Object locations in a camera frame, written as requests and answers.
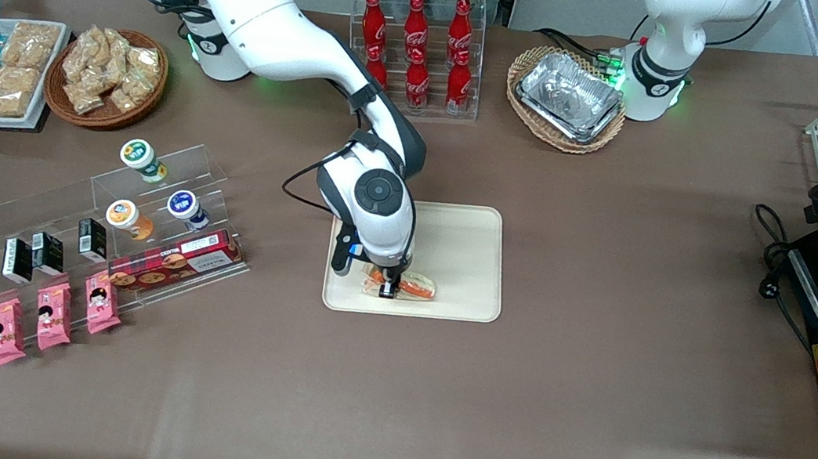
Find plastic-wrapped triangle sandwich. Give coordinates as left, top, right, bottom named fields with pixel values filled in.
left=360, top=262, right=441, bottom=305

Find cream plastic serving tray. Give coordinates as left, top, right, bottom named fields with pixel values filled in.
left=320, top=187, right=515, bottom=331

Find red cola bottle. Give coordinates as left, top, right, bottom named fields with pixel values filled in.
left=444, top=47, right=476, bottom=113
left=362, top=45, right=393, bottom=91
left=401, top=48, right=435, bottom=111
left=446, top=0, right=478, bottom=52
left=358, top=0, right=391, bottom=49
left=401, top=0, right=433, bottom=52

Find wicker basket with foil containers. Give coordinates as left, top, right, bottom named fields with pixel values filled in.
left=498, top=41, right=635, bottom=161

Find blue-lid gum bottle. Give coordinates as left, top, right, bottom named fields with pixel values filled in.
left=165, top=188, right=214, bottom=234

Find red tartan shortbread box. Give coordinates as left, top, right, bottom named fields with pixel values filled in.
left=105, top=215, right=249, bottom=308

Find clear acrylic bottle rack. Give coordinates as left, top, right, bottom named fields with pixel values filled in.
left=338, top=0, right=493, bottom=127

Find clear acrylic tiered display stand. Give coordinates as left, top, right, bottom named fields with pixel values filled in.
left=0, top=118, right=263, bottom=377

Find stacked foil containers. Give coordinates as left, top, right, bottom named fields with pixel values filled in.
left=510, top=47, right=629, bottom=149

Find orange-lid gum bottle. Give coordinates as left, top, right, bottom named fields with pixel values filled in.
left=102, top=197, right=158, bottom=244

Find green-lid gum bottle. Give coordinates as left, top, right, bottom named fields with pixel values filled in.
left=116, top=136, right=172, bottom=186

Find pink cartoon snack pack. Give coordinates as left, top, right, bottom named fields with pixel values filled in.
left=0, top=296, right=34, bottom=370
left=79, top=271, right=128, bottom=338
left=31, top=280, right=78, bottom=354

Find small black snack box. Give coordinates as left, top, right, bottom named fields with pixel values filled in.
left=28, top=231, right=69, bottom=277
left=74, top=217, right=112, bottom=263
left=1, top=237, right=38, bottom=286

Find clear bag of puffed snacks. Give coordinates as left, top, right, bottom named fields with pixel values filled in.
left=103, top=30, right=139, bottom=71
left=61, top=78, right=109, bottom=117
left=108, top=72, right=157, bottom=117
left=125, top=44, right=165, bottom=83
left=61, top=23, right=116, bottom=88

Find round wicker snack basket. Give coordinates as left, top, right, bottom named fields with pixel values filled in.
left=40, top=20, right=173, bottom=139

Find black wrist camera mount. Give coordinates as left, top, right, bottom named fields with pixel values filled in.
left=329, top=222, right=367, bottom=279

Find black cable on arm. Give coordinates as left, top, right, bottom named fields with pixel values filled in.
left=279, top=136, right=359, bottom=216

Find black cables at arm base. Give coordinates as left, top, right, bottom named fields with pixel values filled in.
left=530, top=27, right=626, bottom=75

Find black power cable with plug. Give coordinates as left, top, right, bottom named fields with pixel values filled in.
left=737, top=203, right=818, bottom=356

